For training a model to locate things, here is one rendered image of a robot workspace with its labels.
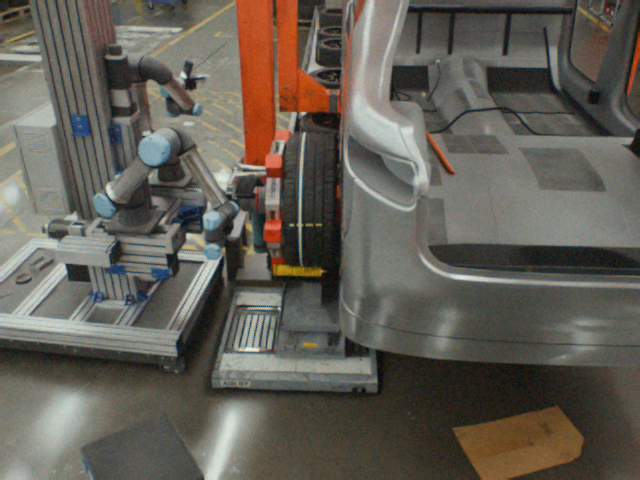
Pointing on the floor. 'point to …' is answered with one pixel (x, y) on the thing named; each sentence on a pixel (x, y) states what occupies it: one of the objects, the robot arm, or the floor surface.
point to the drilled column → (234, 258)
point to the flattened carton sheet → (520, 443)
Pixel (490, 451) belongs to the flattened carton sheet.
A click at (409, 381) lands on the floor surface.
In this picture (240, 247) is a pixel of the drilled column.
